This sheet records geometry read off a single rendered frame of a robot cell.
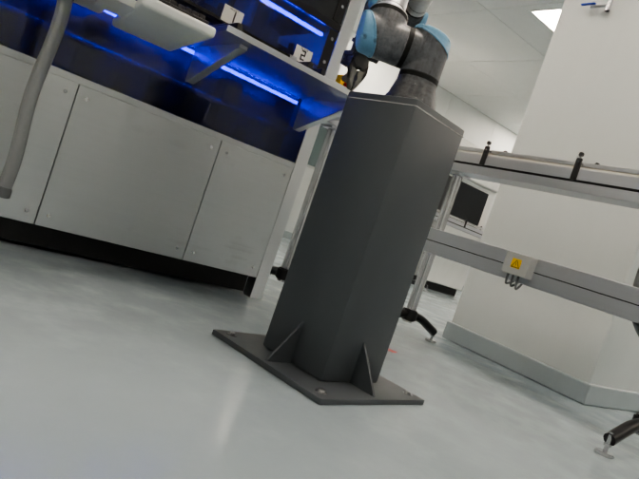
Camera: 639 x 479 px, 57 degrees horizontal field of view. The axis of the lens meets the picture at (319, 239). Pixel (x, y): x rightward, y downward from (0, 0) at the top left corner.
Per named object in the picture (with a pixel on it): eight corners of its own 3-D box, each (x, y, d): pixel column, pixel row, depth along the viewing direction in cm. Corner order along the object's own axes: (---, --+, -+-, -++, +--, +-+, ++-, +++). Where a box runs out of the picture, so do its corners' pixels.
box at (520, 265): (500, 270, 248) (507, 250, 248) (507, 273, 251) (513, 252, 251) (524, 277, 239) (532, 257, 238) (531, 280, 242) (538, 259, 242)
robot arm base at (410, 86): (442, 122, 170) (454, 89, 169) (414, 103, 159) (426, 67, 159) (401, 116, 180) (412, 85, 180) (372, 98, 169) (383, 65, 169)
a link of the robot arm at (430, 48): (444, 80, 164) (461, 33, 164) (399, 63, 162) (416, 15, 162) (432, 88, 176) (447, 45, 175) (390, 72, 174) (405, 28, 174)
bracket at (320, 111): (292, 128, 247) (301, 99, 246) (298, 131, 248) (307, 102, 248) (341, 136, 220) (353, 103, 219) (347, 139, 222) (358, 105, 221)
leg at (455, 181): (394, 316, 293) (446, 169, 290) (406, 319, 298) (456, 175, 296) (407, 323, 286) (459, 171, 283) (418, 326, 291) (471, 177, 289)
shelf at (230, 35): (166, 37, 216) (168, 31, 216) (312, 108, 259) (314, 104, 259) (225, 30, 179) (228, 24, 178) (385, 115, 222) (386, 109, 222)
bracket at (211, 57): (184, 81, 216) (196, 47, 215) (192, 84, 218) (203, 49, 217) (227, 82, 189) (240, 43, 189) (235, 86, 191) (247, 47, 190)
